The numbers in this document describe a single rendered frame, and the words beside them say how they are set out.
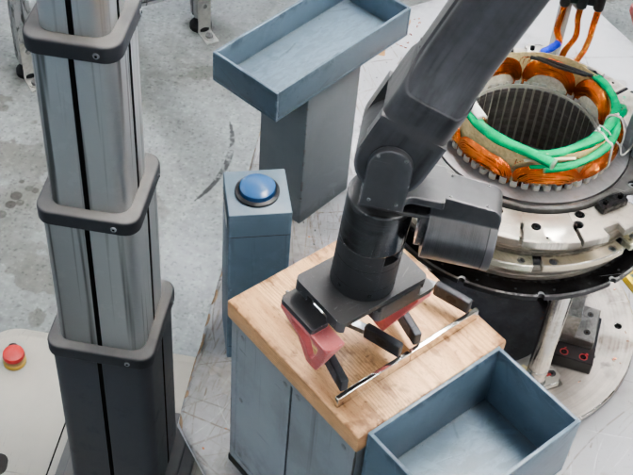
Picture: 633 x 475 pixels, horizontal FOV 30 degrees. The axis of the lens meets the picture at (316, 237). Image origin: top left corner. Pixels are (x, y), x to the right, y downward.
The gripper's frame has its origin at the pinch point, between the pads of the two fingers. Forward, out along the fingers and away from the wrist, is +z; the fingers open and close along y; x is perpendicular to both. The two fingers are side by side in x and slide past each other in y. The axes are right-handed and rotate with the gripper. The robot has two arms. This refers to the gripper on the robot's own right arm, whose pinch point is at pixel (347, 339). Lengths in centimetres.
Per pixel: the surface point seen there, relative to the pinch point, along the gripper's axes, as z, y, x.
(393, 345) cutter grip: -0.7, 2.8, -3.2
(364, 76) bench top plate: 31, 55, 54
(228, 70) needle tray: 4.8, 16.9, 41.7
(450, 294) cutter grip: -1.0, 11.4, -1.9
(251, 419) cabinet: 19.4, -3.8, 7.3
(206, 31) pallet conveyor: 111, 103, 157
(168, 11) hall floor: 112, 99, 171
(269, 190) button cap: 5.2, 9.1, 23.2
